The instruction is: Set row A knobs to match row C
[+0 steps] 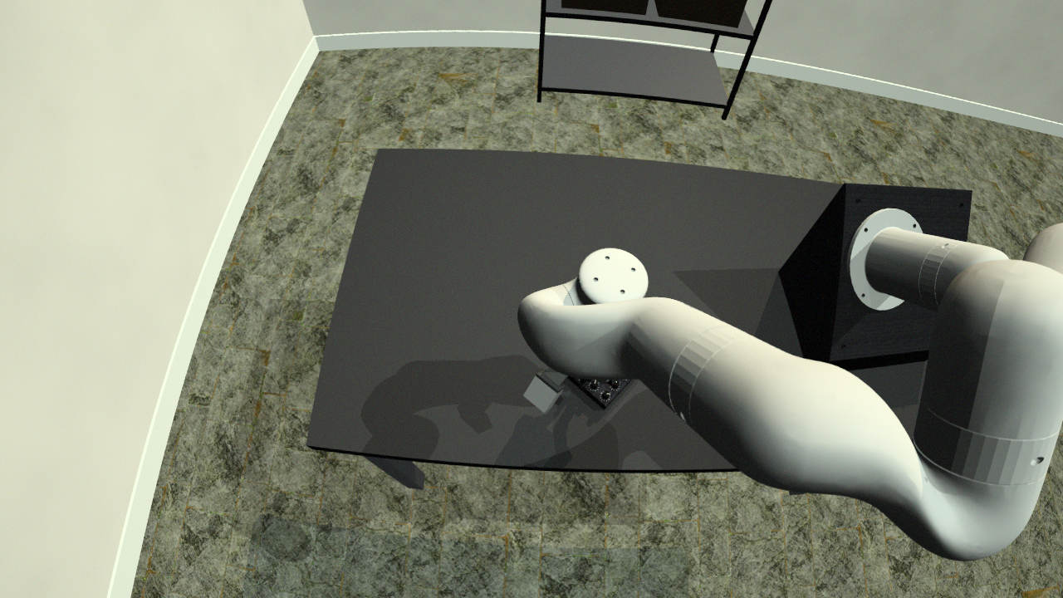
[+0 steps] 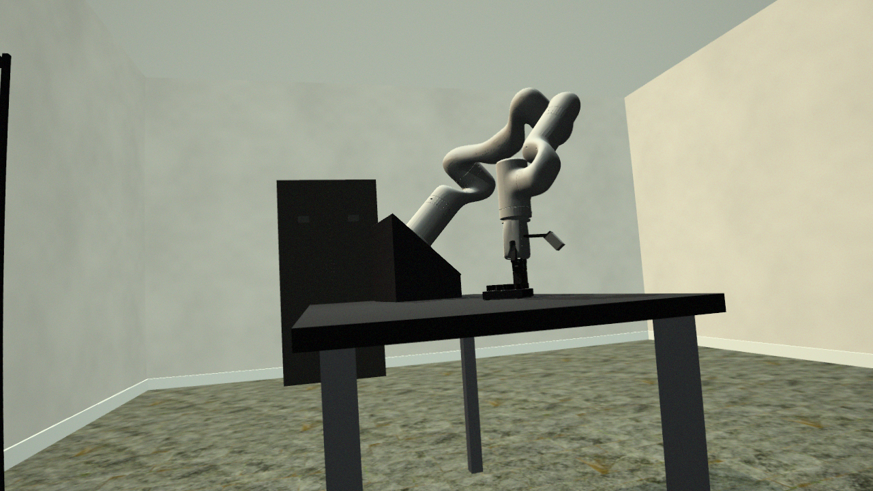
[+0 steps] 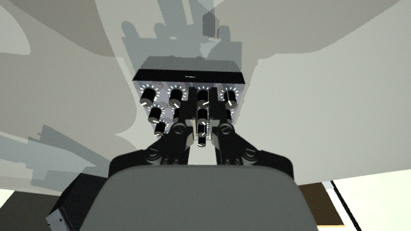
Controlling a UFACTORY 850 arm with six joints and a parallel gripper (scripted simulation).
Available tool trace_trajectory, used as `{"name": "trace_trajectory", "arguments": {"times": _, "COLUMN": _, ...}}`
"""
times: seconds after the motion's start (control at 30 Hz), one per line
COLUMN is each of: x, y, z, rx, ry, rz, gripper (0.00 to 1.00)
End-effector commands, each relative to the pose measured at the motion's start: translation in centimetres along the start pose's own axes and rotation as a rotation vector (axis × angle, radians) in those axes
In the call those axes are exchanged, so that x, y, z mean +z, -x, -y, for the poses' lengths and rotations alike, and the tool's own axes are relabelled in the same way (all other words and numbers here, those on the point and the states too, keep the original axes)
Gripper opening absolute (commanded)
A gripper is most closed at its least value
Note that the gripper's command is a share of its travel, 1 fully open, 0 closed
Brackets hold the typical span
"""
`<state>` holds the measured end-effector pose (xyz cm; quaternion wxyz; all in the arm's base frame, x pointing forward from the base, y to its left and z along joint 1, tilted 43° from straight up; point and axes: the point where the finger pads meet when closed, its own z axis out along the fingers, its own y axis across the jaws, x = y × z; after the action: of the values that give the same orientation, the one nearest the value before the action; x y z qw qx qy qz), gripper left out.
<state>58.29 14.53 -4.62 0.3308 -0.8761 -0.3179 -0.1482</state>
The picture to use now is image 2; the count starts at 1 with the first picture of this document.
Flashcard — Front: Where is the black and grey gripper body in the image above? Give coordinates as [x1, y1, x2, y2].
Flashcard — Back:
[502, 218, 531, 260]

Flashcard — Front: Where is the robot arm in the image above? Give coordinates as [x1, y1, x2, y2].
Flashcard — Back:
[407, 87, 580, 247]

